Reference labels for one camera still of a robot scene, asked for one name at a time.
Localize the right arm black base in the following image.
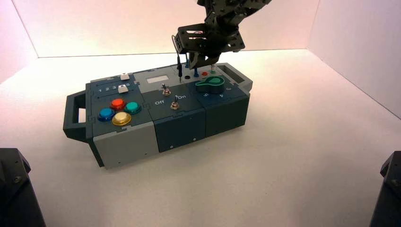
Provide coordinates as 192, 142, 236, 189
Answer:
369, 151, 401, 227

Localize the green round push button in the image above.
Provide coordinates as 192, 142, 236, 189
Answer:
124, 102, 142, 115

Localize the yellow round push button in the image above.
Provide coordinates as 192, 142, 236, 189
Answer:
111, 112, 132, 127

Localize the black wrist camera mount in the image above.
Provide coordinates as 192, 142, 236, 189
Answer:
174, 23, 214, 54

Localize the red round push button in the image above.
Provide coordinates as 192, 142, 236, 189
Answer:
110, 98, 127, 111

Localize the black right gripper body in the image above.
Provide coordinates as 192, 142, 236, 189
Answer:
191, 14, 246, 65

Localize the green rotary selector knob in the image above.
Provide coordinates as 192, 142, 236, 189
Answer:
194, 76, 225, 94

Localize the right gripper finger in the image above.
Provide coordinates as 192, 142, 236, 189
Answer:
189, 52, 201, 69
201, 55, 220, 66

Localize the blue round push button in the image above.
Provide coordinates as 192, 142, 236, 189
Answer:
97, 108, 116, 122

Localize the white rectangular display window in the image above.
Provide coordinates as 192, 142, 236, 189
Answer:
146, 76, 170, 84

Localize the grey and teal control box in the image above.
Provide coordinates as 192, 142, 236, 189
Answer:
62, 62, 253, 170

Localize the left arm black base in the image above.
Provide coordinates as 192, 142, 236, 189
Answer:
0, 148, 47, 227

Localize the blue banana plug wire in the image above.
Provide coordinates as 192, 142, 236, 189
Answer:
184, 53, 200, 78

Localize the black banana plug wire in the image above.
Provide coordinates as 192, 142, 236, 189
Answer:
171, 34, 183, 83

